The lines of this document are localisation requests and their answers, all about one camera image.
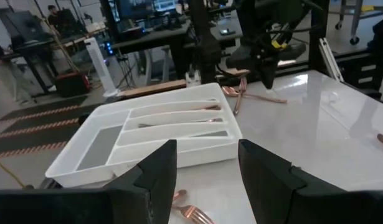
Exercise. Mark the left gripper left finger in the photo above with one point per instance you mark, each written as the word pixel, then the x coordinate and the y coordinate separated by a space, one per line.
pixel 160 180

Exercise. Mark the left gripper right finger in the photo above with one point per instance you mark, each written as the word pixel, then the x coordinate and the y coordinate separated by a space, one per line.
pixel 272 193

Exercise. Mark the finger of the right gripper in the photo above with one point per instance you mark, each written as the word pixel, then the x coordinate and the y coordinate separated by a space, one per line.
pixel 273 71
pixel 266 70

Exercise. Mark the copper fork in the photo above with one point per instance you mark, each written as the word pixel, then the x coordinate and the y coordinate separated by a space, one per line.
pixel 194 214
pixel 241 93

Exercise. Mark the white plastic cutlery tray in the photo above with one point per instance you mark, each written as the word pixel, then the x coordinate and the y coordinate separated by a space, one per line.
pixel 206 149

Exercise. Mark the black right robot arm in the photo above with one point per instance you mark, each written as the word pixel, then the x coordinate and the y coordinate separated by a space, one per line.
pixel 206 53

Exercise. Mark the black flat device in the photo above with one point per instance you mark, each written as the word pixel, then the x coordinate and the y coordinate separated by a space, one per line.
pixel 228 31

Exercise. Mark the black aluminium stand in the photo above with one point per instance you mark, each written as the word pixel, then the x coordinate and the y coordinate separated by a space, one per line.
pixel 319 31

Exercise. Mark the white power block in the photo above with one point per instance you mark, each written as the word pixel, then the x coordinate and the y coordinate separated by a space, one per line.
pixel 193 80

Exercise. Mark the wooden table board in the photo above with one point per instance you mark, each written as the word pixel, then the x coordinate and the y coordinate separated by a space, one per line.
pixel 154 88

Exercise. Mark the red and black box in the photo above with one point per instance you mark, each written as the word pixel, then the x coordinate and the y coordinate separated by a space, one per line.
pixel 73 84

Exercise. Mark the white tower fan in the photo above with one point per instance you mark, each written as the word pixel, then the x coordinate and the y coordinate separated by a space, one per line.
pixel 99 65

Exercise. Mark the black mat striped edge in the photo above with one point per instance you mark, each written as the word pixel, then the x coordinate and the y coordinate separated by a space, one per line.
pixel 29 140
pixel 38 104
pixel 38 124

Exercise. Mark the black standing desk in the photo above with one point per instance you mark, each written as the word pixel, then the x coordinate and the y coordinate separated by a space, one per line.
pixel 32 46

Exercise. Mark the small black monitor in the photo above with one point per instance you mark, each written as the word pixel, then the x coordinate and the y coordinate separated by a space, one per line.
pixel 23 26

